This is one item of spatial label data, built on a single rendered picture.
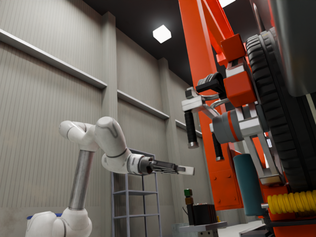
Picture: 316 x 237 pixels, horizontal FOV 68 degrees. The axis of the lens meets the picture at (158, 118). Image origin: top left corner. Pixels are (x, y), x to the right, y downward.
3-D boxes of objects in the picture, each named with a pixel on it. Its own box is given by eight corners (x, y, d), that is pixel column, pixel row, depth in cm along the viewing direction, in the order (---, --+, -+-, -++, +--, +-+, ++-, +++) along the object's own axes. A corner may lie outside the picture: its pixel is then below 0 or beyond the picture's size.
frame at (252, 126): (276, 177, 65) (233, 29, 87) (251, 180, 68) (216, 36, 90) (290, 188, 109) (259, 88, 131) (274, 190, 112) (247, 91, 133)
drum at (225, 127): (267, 128, 89) (257, 96, 95) (214, 141, 99) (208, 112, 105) (272, 137, 101) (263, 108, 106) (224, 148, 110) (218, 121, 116)
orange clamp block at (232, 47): (246, 55, 91) (239, 33, 90) (226, 63, 94) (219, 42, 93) (247, 54, 97) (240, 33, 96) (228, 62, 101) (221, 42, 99)
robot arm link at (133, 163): (124, 169, 103) (136, 171, 100) (130, 150, 107) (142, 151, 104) (134, 176, 110) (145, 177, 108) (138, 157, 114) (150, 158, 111)
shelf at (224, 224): (206, 231, 131) (205, 225, 133) (179, 233, 139) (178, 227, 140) (227, 225, 166) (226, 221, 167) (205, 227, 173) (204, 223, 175)
